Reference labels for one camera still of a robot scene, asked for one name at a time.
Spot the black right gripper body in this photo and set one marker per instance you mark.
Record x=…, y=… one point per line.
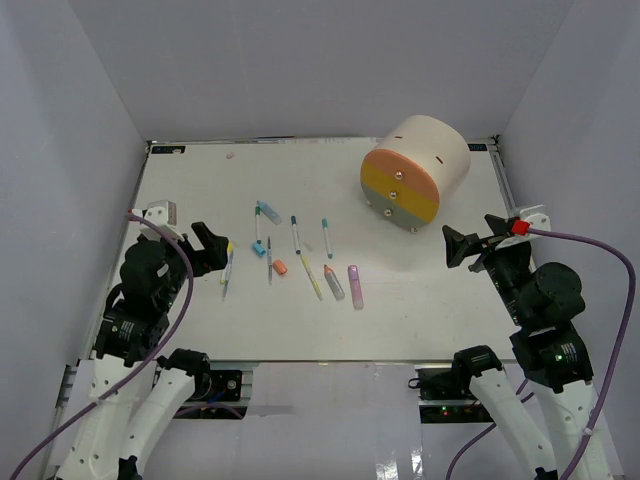
x=505, y=264

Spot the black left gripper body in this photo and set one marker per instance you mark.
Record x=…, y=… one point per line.
x=198, y=259

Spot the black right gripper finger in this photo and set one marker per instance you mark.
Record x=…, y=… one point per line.
x=499, y=226
x=459, y=246

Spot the yellow capped white marker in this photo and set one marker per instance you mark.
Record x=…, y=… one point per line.
x=223, y=275

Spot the green capped white marker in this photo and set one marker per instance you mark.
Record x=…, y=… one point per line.
x=257, y=224

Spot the blue capped white marker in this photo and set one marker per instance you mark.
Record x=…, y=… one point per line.
x=295, y=235

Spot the round three-drawer storage box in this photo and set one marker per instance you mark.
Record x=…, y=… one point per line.
x=412, y=171

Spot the teal capped white marker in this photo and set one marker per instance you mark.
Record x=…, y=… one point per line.
x=327, y=241

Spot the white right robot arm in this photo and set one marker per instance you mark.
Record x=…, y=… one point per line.
x=542, y=302

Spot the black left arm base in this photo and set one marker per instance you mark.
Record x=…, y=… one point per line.
x=220, y=387

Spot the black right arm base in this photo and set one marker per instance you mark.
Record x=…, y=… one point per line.
x=443, y=401

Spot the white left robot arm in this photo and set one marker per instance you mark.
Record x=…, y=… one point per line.
x=135, y=391

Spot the light blue highlighter cap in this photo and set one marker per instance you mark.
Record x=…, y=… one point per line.
x=259, y=249

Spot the grey gel pen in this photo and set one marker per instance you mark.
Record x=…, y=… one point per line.
x=269, y=261

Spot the light blue highlighter body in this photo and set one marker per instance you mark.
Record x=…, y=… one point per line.
x=269, y=212

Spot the orange highlighter cap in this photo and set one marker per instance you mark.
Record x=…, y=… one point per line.
x=279, y=267

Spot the thin yellow highlighter pen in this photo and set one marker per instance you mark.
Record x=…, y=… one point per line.
x=311, y=276

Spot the pink purple highlighter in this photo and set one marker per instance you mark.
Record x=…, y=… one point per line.
x=355, y=287

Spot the orange tipped highlighter body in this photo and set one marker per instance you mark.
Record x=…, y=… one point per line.
x=333, y=283

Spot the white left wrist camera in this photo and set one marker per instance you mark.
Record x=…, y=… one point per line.
x=163, y=214

